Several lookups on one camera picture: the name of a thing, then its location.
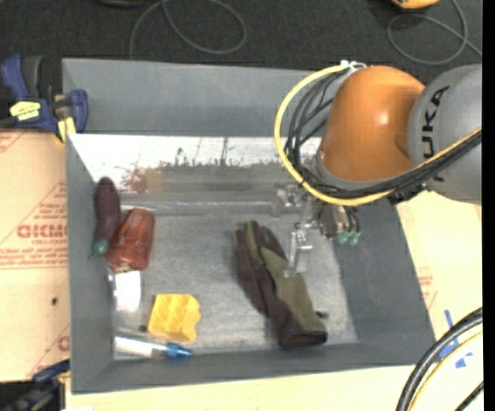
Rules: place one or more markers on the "yellow toy block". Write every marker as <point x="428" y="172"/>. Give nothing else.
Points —
<point x="174" y="317"/>

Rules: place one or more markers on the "purple toy eggplant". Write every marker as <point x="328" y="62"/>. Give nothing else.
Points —
<point x="107" y="208"/>

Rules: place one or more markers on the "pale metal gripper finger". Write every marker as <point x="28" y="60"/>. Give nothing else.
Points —
<point x="301" y="255"/>

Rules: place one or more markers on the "grey metal bin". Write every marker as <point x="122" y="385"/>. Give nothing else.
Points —
<point x="213" y="101"/>

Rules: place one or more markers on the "red-brown bottle with white cap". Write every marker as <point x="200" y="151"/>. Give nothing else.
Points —
<point x="132" y="240"/>

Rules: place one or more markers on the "brown cardboard board, red print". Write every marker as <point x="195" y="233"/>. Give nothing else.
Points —
<point x="25" y="272"/>

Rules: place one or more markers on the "white marker with blue cap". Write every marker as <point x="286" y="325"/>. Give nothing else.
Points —
<point x="138" y="347"/>

